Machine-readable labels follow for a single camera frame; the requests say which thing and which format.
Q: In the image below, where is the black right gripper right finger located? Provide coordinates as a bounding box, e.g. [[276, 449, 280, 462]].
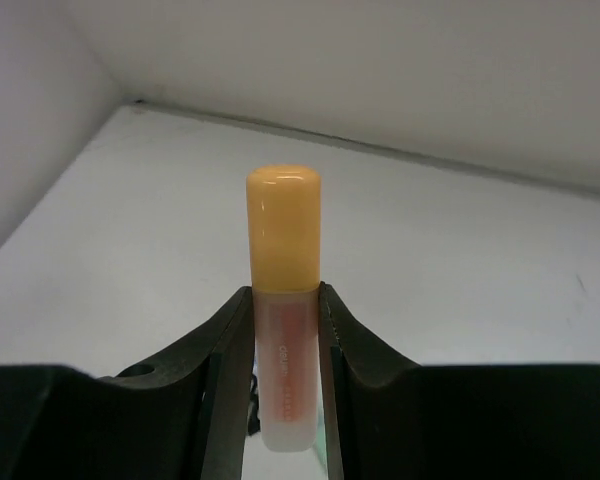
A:
[[319, 284, 600, 479]]

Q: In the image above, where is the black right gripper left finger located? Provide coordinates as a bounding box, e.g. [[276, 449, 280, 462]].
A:
[[0, 287, 254, 479]]

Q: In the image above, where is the orange highlighter marker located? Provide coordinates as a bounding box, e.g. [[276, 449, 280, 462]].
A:
[[246, 165, 321, 453]]

